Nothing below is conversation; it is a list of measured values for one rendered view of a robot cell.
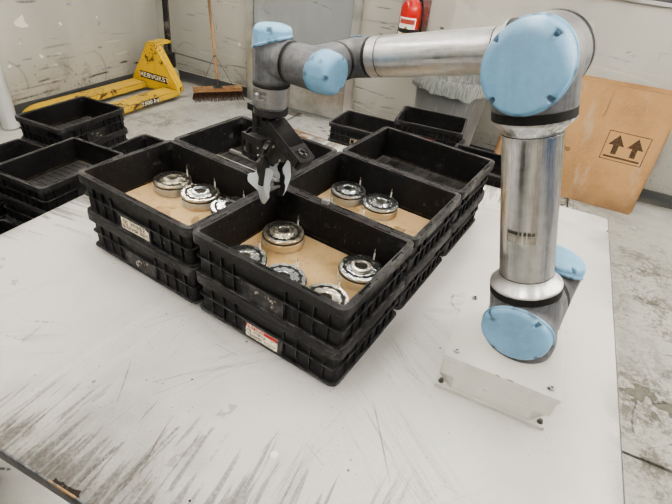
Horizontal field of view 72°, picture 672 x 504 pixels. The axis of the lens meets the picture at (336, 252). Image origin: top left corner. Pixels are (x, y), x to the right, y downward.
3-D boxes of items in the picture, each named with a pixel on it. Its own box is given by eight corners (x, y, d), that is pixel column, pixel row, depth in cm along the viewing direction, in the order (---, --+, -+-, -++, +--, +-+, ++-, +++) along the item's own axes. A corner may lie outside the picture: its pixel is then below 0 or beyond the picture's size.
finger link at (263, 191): (250, 195, 107) (256, 157, 103) (268, 205, 104) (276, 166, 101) (240, 197, 105) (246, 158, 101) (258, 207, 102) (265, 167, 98)
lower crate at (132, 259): (275, 254, 133) (276, 219, 126) (196, 310, 112) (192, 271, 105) (178, 206, 149) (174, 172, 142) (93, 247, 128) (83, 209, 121)
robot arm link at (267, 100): (298, 86, 93) (268, 93, 88) (296, 109, 96) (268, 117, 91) (271, 77, 97) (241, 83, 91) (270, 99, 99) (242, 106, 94)
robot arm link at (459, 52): (614, -1, 70) (347, 25, 97) (601, 4, 63) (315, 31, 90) (602, 79, 76) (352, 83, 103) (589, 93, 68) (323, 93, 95)
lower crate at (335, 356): (398, 316, 118) (407, 279, 111) (333, 394, 96) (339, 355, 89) (275, 254, 133) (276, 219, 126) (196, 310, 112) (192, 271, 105)
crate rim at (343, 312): (414, 250, 106) (416, 241, 104) (344, 323, 84) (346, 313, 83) (277, 191, 121) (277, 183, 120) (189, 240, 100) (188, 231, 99)
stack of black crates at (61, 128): (99, 171, 276) (82, 95, 250) (138, 185, 268) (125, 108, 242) (38, 198, 246) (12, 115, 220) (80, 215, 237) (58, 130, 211)
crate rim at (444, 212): (461, 202, 127) (463, 194, 126) (414, 250, 106) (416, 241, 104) (339, 157, 143) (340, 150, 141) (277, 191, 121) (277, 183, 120)
